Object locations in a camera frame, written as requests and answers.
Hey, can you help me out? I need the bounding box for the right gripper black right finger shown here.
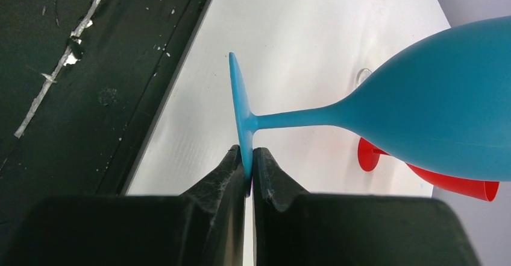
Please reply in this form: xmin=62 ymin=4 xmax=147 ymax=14
xmin=252 ymin=148 xmax=480 ymax=265

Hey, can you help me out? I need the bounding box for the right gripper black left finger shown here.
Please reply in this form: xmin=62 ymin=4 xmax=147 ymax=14
xmin=1 ymin=145 xmax=246 ymax=265

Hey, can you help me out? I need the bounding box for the red wine glass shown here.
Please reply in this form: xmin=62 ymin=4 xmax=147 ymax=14
xmin=357 ymin=138 xmax=500 ymax=202

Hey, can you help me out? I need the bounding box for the clear wine glass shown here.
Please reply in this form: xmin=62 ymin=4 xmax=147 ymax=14
xmin=355 ymin=68 xmax=372 ymax=88

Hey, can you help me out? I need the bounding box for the blue wine glass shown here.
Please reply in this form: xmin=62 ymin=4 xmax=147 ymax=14
xmin=228 ymin=16 xmax=510 ymax=182

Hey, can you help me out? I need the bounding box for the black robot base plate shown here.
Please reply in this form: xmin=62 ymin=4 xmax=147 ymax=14
xmin=1 ymin=0 xmax=210 ymax=245

